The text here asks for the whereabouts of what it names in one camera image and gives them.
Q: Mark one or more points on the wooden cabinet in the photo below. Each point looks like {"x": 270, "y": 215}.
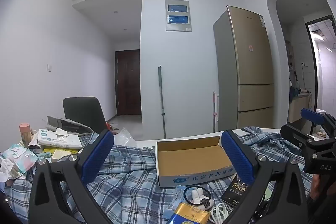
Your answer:
{"x": 298, "y": 108}

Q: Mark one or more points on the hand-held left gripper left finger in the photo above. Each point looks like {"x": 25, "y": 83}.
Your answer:
{"x": 97, "y": 155}

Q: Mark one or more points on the black paper box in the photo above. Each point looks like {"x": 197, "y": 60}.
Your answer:
{"x": 233, "y": 192}

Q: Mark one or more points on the clear plastic bag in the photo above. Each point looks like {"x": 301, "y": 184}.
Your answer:
{"x": 123, "y": 137}

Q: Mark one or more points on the red bag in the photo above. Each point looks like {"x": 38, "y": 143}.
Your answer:
{"x": 111, "y": 127}

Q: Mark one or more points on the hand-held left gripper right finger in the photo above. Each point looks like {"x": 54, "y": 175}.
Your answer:
{"x": 236, "y": 158}

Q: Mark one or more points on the cardboard box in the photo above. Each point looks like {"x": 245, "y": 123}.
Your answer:
{"x": 189, "y": 158}

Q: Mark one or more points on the white rabbit figure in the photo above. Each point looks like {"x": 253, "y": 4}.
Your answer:
{"x": 197, "y": 195}

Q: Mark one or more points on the yellow box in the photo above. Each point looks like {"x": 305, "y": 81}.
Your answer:
{"x": 61, "y": 154}

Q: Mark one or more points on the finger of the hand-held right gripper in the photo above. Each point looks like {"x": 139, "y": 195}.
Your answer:
{"x": 294, "y": 132}
{"x": 312, "y": 115}

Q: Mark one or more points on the dark brown door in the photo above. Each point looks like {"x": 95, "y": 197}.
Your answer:
{"x": 128, "y": 82}

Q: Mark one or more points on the white tissue pack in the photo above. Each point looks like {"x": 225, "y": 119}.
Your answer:
{"x": 59, "y": 138}

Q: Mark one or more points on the gold refrigerator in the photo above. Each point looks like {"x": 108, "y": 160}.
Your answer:
{"x": 249, "y": 69}

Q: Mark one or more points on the light blue packet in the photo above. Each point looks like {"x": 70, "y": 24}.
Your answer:
{"x": 177, "y": 197}

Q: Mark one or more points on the grey electrical panel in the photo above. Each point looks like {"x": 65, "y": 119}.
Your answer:
{"x": 178, "y": 15}

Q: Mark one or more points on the blue and gold box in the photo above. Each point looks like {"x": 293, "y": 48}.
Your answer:
{"x": 189, "y": 214}

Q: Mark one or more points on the pink lidded bottle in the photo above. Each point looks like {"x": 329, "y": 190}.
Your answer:
{"x": 25, "y": 132}

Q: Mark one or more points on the teal pink wet wipes pack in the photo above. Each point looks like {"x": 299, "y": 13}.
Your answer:
{"x": 18, "y": 155}

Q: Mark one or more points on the black chair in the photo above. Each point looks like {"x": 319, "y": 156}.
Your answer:
{"x": 81, "y": 111}

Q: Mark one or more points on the blue plaid cloth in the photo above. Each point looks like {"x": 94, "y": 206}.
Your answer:
{"x": 126, "y": 187}

